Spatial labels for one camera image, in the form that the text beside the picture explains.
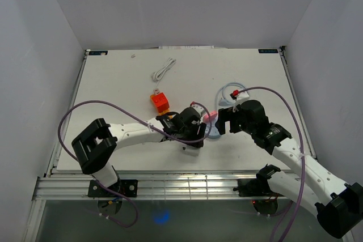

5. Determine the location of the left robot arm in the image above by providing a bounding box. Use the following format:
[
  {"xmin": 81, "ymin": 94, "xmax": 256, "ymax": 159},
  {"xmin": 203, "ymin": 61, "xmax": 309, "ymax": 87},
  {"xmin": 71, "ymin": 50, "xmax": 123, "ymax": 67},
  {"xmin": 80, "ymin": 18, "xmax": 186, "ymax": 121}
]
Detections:
[{"xmin": 71, "ymin": 104, "xmax": 206, "ymax": 197}]

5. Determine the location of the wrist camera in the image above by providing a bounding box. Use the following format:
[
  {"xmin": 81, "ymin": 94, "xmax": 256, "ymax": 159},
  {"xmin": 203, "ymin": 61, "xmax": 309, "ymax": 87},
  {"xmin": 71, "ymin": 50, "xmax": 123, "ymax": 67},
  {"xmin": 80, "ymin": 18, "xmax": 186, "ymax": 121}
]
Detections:
[
  {"xmin": 230, "ymin": 90, "xmax": 250, "ymax": 112},
  {"xmin": 191, "ymin": 101, "xmax": 207, "ymax": 118}
]

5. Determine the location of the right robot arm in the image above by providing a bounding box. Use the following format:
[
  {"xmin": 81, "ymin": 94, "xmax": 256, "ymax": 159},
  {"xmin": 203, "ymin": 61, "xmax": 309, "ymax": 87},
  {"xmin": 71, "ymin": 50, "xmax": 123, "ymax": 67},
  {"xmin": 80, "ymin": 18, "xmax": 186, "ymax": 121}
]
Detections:
[{"xmin": 216, "ymin": 100, "xmax": 362, "ymax": 239}]

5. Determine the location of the white power strip cable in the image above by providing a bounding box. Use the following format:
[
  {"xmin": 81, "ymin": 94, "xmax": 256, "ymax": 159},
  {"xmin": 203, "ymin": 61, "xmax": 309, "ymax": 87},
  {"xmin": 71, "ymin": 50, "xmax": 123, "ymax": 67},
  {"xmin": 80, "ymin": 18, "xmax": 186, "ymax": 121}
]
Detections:
[{"xmin": 150, "ymin": 57, "xmax": 176, "ymax": 91}]

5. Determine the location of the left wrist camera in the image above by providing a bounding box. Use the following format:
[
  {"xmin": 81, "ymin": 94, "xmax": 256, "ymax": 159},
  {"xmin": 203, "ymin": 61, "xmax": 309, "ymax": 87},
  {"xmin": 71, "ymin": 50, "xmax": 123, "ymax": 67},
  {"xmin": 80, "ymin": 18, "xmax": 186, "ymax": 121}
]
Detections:
[{"xmin": 191, "ymin": 101, "xmax": 207, "ymax": 118}]

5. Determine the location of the red cube socket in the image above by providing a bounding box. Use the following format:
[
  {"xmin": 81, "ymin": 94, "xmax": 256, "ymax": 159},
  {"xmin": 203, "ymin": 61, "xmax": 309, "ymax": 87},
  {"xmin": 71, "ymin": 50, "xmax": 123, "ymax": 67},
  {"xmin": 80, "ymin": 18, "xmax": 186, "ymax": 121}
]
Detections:
[{"xmin": 150, "ymin": 92, "xmax": 170, "ymax": 114}]

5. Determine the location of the orange power strip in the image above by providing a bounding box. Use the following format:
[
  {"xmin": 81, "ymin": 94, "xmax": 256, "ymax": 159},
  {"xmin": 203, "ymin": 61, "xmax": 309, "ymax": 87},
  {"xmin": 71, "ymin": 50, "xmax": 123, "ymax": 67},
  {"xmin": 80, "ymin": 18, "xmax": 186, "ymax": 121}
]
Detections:
[{"xmin": 159, "ymin": 109, "xmax": 170, "ymax": 116}]

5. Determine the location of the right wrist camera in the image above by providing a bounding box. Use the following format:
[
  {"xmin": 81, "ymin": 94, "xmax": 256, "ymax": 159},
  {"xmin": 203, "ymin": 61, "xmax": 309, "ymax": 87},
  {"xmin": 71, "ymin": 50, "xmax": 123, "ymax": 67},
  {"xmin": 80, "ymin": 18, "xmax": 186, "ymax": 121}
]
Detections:
[{"xmin": 230, "ymin": 90, "xmax": 250, "ymax": 112}]

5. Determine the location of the white charger adapter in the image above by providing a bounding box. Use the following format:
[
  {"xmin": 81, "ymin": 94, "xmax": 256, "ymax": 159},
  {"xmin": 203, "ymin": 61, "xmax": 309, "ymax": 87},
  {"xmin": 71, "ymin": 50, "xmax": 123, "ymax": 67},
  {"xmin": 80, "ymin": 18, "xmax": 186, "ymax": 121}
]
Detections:
[{"xmin": 182, "ymin": 146, "xmax": 200, "ymax": 157}]

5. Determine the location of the light blue round socket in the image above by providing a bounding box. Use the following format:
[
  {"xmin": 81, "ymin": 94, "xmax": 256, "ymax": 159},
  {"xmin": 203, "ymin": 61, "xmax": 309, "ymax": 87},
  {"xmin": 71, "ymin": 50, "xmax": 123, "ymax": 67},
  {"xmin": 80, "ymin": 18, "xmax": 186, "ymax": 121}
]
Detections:
[{"xmin": 204, "ymin": 118, "xmax": 221, "ymax": 139}]

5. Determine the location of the black corner label left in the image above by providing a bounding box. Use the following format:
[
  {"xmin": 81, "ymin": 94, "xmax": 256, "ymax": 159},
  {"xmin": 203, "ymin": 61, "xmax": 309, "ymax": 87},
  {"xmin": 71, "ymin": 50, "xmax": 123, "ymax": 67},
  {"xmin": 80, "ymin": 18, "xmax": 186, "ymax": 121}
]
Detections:
[{"xmin": 88, "ymin": 50, "xmax": 108, "ymax": 56}]

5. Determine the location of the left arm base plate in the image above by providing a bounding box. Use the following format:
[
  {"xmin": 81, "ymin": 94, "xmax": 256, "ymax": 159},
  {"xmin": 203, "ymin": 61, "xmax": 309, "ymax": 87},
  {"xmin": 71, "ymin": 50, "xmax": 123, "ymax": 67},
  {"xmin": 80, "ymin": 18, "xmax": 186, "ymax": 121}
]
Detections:
[{"xmin": 87, "ymin": 179, "xmax": 138, "ymax": 198}]

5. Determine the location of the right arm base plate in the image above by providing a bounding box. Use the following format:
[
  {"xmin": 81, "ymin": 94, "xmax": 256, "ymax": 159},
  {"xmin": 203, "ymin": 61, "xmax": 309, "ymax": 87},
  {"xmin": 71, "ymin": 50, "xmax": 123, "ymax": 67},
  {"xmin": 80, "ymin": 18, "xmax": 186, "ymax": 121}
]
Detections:
[{"xmin": 233, "ymin": 178, "xmax": 278, "ymax": 197}]

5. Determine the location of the light blue socket cable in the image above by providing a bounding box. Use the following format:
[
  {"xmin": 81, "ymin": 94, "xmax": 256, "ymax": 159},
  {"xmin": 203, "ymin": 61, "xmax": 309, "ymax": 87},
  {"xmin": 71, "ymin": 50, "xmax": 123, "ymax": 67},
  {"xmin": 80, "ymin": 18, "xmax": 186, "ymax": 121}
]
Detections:
[{"xmin": 214, "ymin": 82, "xmax": 249, "ymax": 112}]

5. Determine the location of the aluminium front rail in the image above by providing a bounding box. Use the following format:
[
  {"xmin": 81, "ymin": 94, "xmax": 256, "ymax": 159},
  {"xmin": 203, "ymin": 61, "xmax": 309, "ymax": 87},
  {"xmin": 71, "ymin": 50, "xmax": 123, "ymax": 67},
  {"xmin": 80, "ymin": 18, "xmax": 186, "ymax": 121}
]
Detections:
[{"xmin": 31, "ymin": 174, "xmax": 341, "ymax": 201}]

